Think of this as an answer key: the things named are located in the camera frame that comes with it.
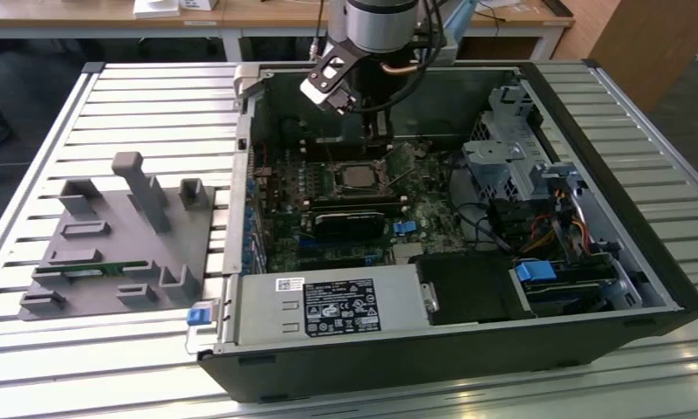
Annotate silver chipset heatsink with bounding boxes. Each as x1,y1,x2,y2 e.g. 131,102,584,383
392,244,424,265

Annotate white paper sheet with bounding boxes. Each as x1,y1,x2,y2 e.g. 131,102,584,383
477,0,552,13

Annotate CPU socket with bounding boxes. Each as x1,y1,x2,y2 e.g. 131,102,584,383
326,159,398,198

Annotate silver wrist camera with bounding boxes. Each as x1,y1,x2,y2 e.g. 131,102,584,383
298,42,361,117

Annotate grey parts rack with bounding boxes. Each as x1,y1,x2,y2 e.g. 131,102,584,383
17,151,220,322

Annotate grey power supply unit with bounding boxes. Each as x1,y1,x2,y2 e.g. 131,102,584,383
232,265,437,346

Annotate black camera cable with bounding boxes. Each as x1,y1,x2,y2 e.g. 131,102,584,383
346,0,445,115

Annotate black plastic bay cover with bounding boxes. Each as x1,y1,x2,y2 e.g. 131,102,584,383
412,252,537,326

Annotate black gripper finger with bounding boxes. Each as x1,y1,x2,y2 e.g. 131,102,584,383
362,111,394,148

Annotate black rating label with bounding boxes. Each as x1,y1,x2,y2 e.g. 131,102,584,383
301,278,384,340

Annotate wooden cabinet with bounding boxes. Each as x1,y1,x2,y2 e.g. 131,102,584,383
552,0,698,113

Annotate wooden desk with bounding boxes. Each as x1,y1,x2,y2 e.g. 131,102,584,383
0,0,576,62

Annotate green motherboard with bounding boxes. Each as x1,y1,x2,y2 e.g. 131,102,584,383
247,141,473,274

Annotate black plastic fan shroud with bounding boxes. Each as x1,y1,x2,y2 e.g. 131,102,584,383
488,198,537,245

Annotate black open PC case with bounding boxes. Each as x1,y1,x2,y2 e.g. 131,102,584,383
196,59,698,405

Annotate green RAM stick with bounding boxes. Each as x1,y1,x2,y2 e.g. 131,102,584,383
60,260,152,278

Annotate grey metal drive cage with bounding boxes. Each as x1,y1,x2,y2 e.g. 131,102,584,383
462,85,560,206

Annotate yellow black wire bundle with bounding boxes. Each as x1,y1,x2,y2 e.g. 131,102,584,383
522,217,594,254

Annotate silver CPU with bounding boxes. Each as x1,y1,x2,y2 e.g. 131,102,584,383
337,163,386,189

